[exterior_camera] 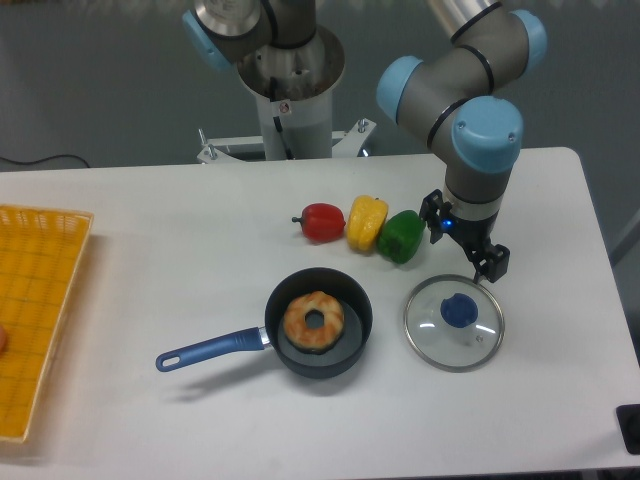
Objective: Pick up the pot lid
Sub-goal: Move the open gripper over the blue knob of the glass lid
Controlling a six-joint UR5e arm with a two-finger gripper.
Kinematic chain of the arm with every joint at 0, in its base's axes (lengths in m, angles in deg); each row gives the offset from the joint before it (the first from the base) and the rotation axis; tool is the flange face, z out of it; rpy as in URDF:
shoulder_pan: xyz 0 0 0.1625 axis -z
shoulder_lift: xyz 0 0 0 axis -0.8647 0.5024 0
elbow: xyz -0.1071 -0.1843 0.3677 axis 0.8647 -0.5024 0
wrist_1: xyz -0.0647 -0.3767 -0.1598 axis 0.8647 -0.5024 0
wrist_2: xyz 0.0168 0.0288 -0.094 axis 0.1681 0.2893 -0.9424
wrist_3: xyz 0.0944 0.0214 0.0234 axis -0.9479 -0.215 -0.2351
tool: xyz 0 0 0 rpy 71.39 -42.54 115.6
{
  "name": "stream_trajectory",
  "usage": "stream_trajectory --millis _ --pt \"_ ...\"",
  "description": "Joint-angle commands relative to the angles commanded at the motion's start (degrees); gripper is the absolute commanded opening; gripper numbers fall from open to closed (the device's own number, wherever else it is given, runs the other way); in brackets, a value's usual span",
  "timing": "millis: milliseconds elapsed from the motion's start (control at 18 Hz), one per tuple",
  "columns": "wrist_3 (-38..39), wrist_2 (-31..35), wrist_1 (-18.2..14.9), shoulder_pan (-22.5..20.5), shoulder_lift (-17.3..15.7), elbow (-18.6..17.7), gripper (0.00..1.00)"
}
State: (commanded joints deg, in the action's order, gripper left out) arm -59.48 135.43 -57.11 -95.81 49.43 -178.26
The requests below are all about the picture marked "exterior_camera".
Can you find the black device at table edge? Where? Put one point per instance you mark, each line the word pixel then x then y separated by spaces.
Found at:
pixel 628 417

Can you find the glass pot lid blue knob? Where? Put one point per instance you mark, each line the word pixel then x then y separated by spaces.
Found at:
pixel 453 324

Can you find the dark saucepan blue handle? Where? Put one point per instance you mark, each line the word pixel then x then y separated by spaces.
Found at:
pixel 318 365

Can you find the glazed toy donut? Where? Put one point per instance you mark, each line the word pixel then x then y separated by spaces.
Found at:
pixel 314 322

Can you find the red toy bell pepper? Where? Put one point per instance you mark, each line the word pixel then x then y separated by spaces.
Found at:
pixel 321 222

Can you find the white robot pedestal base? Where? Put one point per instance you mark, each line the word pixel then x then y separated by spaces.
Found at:
pixel 293 92

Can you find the green toy bell pepper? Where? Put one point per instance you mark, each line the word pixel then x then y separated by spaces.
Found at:
pixel 401 237

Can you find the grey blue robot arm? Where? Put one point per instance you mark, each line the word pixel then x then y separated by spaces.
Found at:
pixel 449 105

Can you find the yellow toy bell pepper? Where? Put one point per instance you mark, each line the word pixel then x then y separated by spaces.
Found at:
pixel 366 219

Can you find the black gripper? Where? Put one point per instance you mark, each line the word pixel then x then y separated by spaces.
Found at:
pixel 470 226

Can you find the yellow woven basket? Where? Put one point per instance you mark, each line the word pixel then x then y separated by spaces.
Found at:
pixel 41 251

